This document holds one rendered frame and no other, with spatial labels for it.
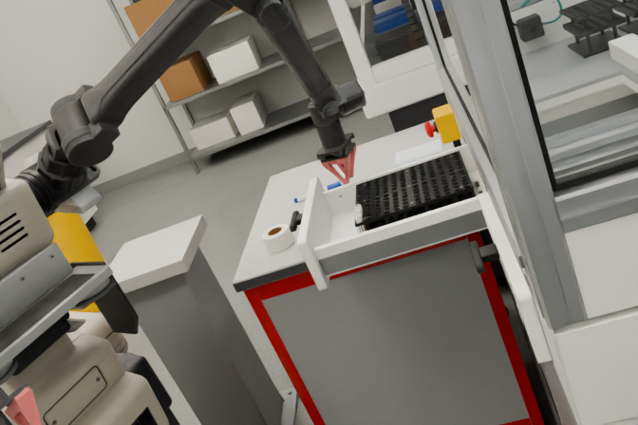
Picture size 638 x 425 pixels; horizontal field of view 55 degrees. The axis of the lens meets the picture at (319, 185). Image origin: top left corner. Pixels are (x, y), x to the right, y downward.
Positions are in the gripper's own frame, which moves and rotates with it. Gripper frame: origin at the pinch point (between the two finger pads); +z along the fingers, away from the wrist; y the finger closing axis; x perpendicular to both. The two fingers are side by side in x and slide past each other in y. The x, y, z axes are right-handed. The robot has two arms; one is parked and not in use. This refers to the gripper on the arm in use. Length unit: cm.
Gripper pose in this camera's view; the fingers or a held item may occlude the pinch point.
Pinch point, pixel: (347, 177)
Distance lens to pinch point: 144.5
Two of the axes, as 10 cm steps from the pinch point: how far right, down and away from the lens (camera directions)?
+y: 3.3, -4.6, 8.2
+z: 3.4, 8.7, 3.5
